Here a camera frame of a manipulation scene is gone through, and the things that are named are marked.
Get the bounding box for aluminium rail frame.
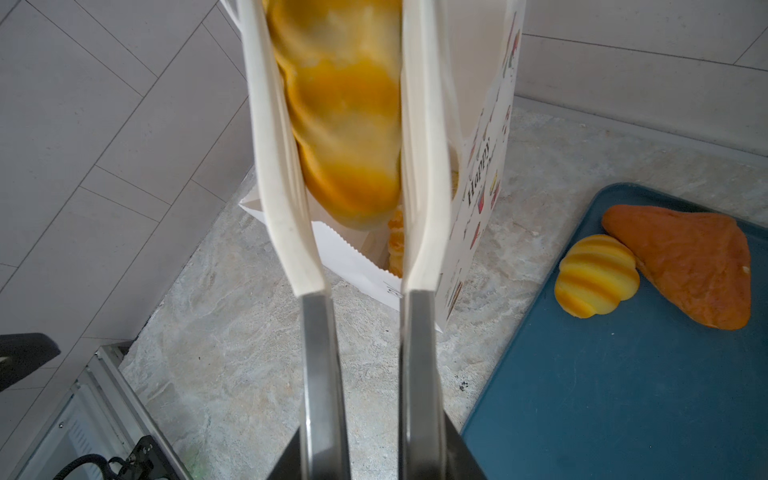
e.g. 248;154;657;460
6;344;192;479

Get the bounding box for braided pastry bread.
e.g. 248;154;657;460
386;167;462;280

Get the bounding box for small striped bun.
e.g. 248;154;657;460
554;234;640;319

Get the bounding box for white and steel tongs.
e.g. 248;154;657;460
225;1;453;479

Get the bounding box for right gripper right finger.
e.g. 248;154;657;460
444;413;487;480

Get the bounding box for reddish brown croissant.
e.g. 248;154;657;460
601;205;751;331

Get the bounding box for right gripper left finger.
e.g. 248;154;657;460
267;429;302;480

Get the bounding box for white paper bag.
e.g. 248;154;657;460
218;0;528;334

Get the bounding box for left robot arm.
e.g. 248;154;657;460
1;333;61;391

